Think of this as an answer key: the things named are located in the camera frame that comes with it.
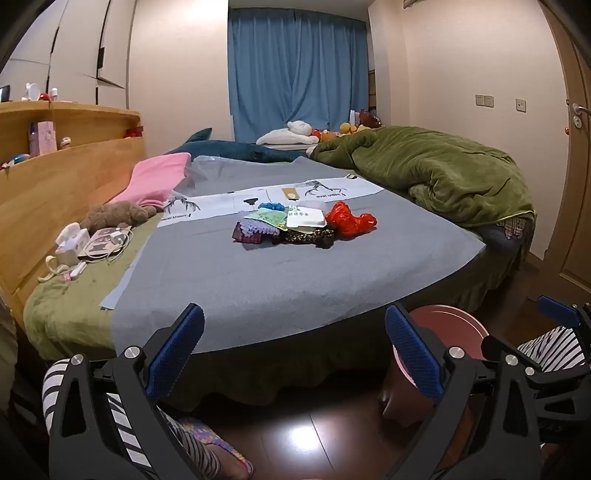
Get wooden door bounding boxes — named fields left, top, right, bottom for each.
left=538, top=0, right=591, bottom=306

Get grey printed bed cover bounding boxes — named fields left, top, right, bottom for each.
left=99, top=156, right=486, bottom=357

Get white earphone cable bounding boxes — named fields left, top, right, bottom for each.
left=38, top=255, right=89, bottom=283

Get white paper bag green print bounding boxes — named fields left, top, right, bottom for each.
left=285, top=200, right=329, bottom=232

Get teal shark plush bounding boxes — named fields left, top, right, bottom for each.
left=164, top=128, right=320, bottom=164

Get brown plush toy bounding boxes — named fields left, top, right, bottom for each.
left=80, top=200, right=158, bottom=232

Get blue curtain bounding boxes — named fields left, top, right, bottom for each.
left=228, top=8, right=371, bottom=144

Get dark blue pillow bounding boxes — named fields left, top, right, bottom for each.
left=479, top=225, right=509, bottom=251

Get dark camouflage patterned wrapper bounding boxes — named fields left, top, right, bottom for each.
left=281, top=227, right=336, bottom=249

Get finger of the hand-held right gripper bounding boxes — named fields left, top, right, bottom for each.
left=482, top=336, right=591, bottom=444
left=538, top=296, right=591, bottom=333

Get green printed packet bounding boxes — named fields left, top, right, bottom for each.
left=244, top=208, right=288, bottom=230

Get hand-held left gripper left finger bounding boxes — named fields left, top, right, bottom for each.
left=48, top=303, right=206, bottom=480

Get red plastic bag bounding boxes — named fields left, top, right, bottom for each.
left=324, top=201, right=378, bottom=239

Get person's right leg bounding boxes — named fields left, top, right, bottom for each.
left=517, top=325, right=584, bottom=374

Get pink plastic bin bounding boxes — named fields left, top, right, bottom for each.
left=379, top=304, right=491, bottom=421

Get person's leg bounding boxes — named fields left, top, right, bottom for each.
left=41, top=360, right=218, bottom=480
left=517, top=325, right=584, bottom=374

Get wooden headboard shelf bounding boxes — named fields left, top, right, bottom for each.
left=0, top=100, right=149, bottom=320

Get pink pillow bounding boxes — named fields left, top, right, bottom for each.
left=108, top=152, right=193, bottom=209

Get pink box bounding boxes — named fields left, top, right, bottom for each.
left=28, top=121, right=57, bottom=156

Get person's left leg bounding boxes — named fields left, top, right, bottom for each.
left=41, top=360, right=218, bottom=480

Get purple floral slipper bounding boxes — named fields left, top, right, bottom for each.
left=182, top=418, right=254, bottom=479

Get white plush toy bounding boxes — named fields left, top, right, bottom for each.
left=256, top=120, right=320, bottom=147

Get white wardrobe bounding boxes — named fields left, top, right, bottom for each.
left=0, top=0, right=136, bottom=108

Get plaid cloth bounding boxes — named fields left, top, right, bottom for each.
left=499, top=217, right=528, bottom=241

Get green fleece blanket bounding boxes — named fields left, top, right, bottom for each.
left=307, top=126, right=537, bottom=230

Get white charger and cables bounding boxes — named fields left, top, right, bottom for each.
left=78, top=226, right=126, bottom=262

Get translucent plastic sheet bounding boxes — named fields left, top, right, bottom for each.
left=178, top=156, right=223, bottom=191

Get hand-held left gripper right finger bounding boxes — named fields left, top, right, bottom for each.
left=383, top=304, right=541, bottom=480

